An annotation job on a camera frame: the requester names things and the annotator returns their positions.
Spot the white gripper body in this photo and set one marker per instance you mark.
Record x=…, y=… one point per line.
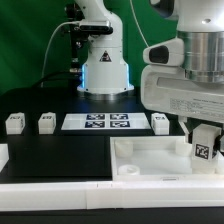
x=165, y=89

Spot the white left fence bar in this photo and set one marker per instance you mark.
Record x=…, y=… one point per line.
x=4, y=155

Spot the white marker sheet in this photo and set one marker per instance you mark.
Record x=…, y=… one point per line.
x=105, y=121

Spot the white front fence bar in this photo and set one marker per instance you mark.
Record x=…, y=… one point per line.
x=103, y=195

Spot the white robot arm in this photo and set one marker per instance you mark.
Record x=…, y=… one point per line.
x=200, y=24

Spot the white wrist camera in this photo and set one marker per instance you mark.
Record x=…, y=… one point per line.
x=169, y=53

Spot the white fence bar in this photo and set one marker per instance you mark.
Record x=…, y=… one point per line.
x=103, y=195
x=4, y=155

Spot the white square tabletop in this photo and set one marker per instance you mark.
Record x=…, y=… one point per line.
x=163, y=158

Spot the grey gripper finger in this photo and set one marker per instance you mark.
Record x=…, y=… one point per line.
x=183, y=124

